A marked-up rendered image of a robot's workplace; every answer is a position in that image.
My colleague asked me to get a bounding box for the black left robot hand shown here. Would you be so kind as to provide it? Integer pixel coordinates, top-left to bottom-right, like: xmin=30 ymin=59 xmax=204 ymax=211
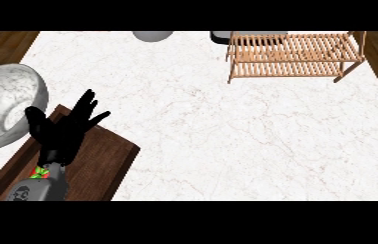
xmin=24 ymin=88 xmax=113 ymax=168

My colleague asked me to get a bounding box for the brown wooden placemat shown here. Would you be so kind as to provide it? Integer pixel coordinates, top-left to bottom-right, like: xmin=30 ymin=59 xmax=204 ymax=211
xmin=0 ymin=103 xmax=142 ymax=202

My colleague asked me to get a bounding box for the wooden tiered shelf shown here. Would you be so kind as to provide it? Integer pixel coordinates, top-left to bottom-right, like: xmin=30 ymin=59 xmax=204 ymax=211
xmin=225 ymin=31 xmax=370 ymax=85

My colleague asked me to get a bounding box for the red and green object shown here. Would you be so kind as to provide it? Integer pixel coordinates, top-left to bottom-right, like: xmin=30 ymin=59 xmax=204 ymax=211
xmin=29 ymin=165 xmax=52 ymax=180

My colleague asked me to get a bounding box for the white marble bowl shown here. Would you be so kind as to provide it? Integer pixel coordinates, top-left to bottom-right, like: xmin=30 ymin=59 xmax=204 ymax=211
xmin=0 ymin=63 xmax=51 ymax=148

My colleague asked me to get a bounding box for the grey round object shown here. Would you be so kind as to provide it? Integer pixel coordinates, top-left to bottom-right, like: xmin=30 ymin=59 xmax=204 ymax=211
xmin=132 ymin=31 xmax=176 ymax=43

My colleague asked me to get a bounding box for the dark and pale appliance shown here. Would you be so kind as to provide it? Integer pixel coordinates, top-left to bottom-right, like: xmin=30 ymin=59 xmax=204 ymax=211
xmin=210 ymin=31 xmax=290 ymax=46

